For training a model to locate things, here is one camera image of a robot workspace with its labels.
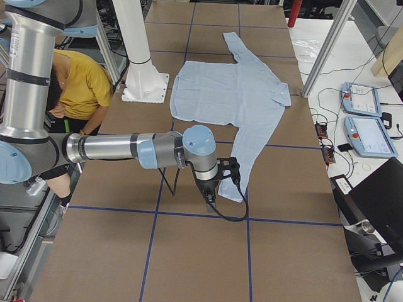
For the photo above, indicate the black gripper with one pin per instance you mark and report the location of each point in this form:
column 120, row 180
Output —
column 206, row 186

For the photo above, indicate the light blue long-sleeve shirt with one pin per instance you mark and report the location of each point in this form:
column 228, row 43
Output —
column 245, row 94

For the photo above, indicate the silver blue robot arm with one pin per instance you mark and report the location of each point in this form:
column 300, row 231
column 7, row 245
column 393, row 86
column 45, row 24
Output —
column 28, row 149

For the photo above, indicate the lower orange black adapter box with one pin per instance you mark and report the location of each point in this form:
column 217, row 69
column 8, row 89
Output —
column 328, row 154

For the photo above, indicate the orange black adapter box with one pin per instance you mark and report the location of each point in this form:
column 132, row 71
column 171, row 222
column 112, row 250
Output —
column 321, row 130
column 328, row 154

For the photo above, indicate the upper orange black adapter box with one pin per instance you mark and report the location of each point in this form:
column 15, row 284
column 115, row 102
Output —
column 321, row 130

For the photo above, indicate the black computer monitor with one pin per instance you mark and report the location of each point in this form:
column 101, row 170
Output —
column 372, row 213

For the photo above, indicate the white power strip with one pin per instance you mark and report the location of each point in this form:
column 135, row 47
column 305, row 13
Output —
column 35, row 186

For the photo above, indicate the lower blue teach pendant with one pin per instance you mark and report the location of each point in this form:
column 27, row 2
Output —
column 369, row 137

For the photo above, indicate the blue teach pendant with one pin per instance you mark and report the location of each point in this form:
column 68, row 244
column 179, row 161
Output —
column 361, row 99
column 369, row 137

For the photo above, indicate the person in yellow shirt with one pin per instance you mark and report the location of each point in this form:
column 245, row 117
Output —
column 80, row 90

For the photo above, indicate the upper blue teach pendant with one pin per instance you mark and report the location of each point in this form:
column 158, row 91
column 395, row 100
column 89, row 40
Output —
column 361, row 99

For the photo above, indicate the clear plastic bag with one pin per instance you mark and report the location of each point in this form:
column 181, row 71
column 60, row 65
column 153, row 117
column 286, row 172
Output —
column 306, row 49

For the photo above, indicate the red cylinder bottle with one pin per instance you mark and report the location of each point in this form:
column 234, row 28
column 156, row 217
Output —
column 294, row 13

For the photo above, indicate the wooden board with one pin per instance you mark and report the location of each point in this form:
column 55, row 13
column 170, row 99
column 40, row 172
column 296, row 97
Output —
column 390, row 57

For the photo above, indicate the grey office chair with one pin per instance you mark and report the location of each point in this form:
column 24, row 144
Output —
column 384, row 34

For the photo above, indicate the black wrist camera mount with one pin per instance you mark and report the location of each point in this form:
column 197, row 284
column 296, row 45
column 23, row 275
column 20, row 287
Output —
column 228, row 168

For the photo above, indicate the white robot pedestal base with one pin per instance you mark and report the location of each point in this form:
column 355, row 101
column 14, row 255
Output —
column 143, row 83

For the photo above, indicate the green handled reacher stick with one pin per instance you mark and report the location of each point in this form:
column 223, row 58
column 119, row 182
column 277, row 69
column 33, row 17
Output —
column 67, row 126

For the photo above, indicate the aluminium frame post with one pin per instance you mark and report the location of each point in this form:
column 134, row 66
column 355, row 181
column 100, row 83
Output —
column 329, row 42

